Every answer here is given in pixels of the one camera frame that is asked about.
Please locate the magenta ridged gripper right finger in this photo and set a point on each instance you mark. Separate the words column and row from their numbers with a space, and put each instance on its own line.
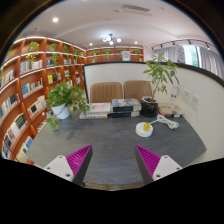
column 154, row 167

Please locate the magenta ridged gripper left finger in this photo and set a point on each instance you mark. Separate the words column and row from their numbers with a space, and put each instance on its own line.
column 72, row 167

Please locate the small yellow device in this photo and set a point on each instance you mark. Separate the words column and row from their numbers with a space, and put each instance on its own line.
column 146, row 126

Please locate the white book stack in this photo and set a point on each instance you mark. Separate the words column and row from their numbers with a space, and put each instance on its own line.
column 96, row 111

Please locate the dark book stack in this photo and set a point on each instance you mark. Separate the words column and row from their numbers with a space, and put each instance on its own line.
column 125, row 108

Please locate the leafy plant in white pot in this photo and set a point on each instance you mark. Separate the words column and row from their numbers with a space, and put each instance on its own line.
column 63, row 98

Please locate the left tan chair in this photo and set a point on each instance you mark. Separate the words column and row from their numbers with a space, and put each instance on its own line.
column 105, row 92

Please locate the tan chair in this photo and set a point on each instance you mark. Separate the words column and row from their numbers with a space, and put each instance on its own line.
column 136, row 89
column 105, row 92

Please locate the right tan chair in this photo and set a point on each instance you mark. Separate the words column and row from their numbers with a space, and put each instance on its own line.
column 136, row 89

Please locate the tall plant in black pot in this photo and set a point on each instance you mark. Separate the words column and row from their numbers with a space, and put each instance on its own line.
column 160, row 72

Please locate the wooden bookshelf with books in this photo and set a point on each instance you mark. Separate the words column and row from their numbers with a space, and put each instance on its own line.
column 32, row 66

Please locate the white window curtain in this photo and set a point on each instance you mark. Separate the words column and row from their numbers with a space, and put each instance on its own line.
column 194, row 56

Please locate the ceiling lamp cluster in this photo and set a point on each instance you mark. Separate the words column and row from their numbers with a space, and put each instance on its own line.
column 108, row 39

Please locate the flat books by wall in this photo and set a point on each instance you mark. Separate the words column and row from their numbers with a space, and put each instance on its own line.
column 168, row 110

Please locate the white wall socket panel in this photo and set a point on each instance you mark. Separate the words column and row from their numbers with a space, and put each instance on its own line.
column 184, row 98

